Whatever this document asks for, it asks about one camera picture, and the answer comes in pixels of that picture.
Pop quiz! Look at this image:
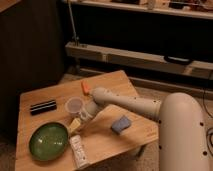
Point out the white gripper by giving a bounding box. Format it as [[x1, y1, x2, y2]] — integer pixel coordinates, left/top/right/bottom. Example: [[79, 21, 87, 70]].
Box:
[[68, 101, 100, 134]]

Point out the clear plastic cup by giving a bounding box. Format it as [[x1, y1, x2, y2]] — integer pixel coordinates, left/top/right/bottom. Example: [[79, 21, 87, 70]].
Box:
[[65, 97, 83, 117]]

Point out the white plastic bottle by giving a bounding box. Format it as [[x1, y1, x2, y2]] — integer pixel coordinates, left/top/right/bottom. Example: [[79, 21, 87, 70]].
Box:
[[69, 135, 89, 170]]

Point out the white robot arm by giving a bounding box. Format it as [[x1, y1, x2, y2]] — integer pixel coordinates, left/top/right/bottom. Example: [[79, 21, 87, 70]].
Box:
[[72, 87, 210, 171]]

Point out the metal stand pole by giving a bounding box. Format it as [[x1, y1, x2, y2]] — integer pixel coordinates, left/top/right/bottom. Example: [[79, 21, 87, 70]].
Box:
[[67, 0, 79, 46]]

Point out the wooden table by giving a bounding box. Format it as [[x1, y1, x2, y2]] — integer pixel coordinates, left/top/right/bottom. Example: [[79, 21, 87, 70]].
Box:
[[15, 80, 158, 171]]

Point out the black striped block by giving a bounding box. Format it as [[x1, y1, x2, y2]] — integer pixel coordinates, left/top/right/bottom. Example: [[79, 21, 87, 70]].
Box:
[[30, 100, 57, 115]]

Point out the green bowl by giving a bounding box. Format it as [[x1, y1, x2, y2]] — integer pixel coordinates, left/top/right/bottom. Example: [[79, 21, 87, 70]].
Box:
[[28, 122, 69, 161]]

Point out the orange marker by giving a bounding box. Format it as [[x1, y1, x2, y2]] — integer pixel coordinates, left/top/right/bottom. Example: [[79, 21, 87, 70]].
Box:
[[81, 81, 92, 96]]

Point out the blue sponge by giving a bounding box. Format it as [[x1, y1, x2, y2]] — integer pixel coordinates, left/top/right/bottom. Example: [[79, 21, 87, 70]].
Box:
[[111, 115, 131, 134]]

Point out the wooden bench rail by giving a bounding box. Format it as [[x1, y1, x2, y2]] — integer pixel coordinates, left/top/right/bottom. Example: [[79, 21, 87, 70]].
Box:
[[65, 42, 213, 79]]

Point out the black handle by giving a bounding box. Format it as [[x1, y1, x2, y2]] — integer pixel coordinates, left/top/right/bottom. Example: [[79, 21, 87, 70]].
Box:
[[164, 56, 193, 65]]

